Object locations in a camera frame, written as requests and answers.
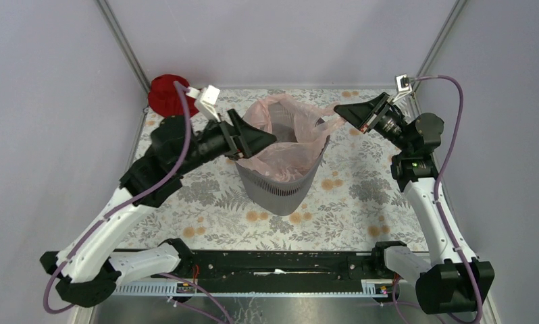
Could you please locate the pink plastic trash bag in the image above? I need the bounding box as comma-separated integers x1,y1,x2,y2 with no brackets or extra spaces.
236,93,346,183

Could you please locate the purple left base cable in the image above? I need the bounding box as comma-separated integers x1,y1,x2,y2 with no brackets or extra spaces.
157,271,234,324

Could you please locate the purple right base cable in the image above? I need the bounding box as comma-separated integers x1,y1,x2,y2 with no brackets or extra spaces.
379,275,432,324

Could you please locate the red crumpled cloth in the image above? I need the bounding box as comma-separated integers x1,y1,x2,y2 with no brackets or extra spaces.
147,74,190,117

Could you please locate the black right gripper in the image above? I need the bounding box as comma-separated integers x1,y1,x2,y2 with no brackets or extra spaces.
333,92,411,153

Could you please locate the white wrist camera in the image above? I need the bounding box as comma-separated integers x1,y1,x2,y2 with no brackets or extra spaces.
186,85,221,122
388,74,413,105

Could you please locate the white slotted cable duct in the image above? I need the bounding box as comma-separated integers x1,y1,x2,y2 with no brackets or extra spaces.
113,278,392,298

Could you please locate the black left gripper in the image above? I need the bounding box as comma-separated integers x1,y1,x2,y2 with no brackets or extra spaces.
174,107,276,176

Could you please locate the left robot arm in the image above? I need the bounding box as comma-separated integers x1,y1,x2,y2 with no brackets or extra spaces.
40,110,277,308

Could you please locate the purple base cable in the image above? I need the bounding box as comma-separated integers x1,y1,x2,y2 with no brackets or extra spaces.
379,275,432,324
157,271,234,324

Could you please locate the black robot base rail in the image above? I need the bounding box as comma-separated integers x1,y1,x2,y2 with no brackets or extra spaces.
171,250,395,287

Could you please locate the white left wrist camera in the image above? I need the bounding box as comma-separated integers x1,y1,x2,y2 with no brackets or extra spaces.
186,85,221,122

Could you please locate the aluminium frame post right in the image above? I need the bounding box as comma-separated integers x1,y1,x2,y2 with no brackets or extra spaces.
417,0,469,76

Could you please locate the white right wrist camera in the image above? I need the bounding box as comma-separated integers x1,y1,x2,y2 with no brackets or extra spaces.
388,74,413,105

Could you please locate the aluminium frame post left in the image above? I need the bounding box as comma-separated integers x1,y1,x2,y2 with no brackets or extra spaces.
94,0,151,93

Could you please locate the grey slotted trash bin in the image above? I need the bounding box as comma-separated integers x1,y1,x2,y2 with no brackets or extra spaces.
236,124,330,216

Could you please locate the aluminium frame post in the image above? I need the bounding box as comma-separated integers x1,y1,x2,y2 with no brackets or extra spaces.
417,0,469,76
94,0,151,93

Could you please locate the floral patterned table mat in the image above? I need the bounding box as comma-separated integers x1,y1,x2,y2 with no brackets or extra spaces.
122,87,432,252

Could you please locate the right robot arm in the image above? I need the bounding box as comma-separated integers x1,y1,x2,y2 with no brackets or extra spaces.
334,92,495,315

